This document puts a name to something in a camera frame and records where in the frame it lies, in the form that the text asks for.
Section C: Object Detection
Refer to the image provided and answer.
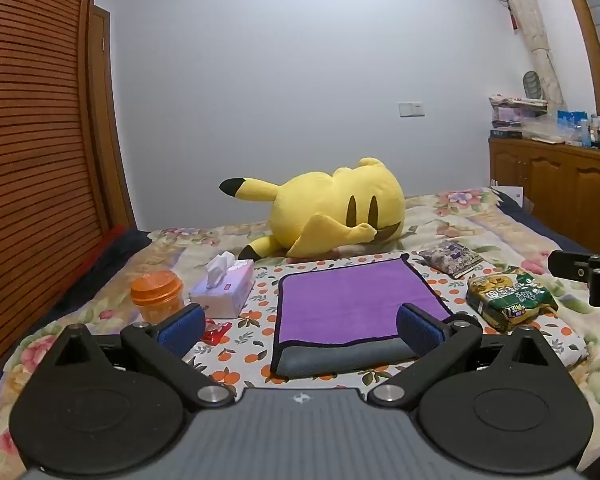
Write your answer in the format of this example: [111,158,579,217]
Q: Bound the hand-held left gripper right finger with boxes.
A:
[369,303,558,407]

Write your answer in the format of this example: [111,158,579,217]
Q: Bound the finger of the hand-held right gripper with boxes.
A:
[548,250,600,307]

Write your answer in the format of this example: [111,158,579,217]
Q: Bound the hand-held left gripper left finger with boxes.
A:
[45,304,236,407]

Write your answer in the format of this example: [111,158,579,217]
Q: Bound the purple grey microfiber towel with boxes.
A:
[270,254,455,380]

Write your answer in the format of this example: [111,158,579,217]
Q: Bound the red snack wrapper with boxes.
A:
[200,317,232,345]

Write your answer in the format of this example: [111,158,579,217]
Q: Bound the orange plastic jar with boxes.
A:
[131,270,186,325]

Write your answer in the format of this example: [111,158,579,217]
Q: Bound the white pink tissue box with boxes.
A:
[189,251,255,320]

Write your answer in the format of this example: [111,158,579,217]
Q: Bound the green yellow noodle packet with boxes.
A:
[466,267,559,334]

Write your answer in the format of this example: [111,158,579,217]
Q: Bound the orange fruit print cloth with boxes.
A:
[180,254,589,402]

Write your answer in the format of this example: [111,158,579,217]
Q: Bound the purple snack packet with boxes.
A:
[419,240,484,279]

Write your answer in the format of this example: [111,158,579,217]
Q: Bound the wooden cabinet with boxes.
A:
[488,137,600,257]

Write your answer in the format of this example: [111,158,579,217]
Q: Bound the white cardboard box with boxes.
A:
[491,185,526,207]

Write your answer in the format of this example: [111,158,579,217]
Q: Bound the clear plastic box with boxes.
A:
[522,112,567,144]

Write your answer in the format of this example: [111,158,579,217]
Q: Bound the blue tissue packet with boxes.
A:
[557,110,589,146]

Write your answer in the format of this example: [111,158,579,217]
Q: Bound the stack of magazines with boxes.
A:
[489,94,550,140]

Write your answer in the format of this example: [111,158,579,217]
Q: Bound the yellow plush toy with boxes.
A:
[219,157,407,262]

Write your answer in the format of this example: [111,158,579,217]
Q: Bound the small desk fan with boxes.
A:
[522,70,544,100]

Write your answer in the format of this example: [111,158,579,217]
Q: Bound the slatted wooden wardrobe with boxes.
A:
[0,0,137,393]

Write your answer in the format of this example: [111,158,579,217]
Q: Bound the cream curtain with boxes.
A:
[485,0,566,104]

